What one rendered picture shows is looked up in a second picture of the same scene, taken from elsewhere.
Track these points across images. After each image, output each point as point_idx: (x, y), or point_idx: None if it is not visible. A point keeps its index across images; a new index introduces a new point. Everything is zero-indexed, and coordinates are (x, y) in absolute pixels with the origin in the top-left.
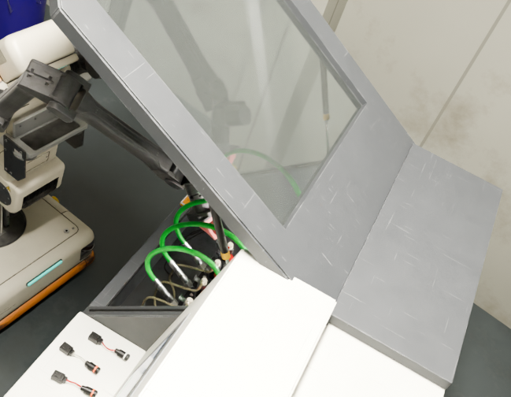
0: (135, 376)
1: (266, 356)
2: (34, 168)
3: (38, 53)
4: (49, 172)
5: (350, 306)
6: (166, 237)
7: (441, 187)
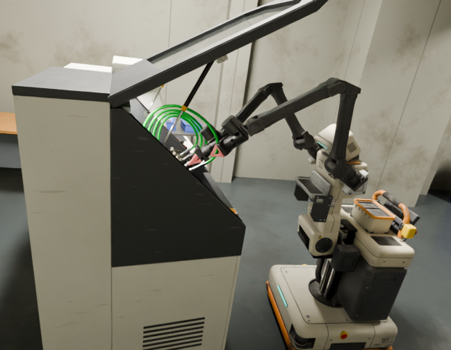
0: None
1: (125, 61)
2: (313, 221)
3: (326, 132)
4: (308, 226)
5: (105, 72)
6: (218, 197)
7: (75, 84)
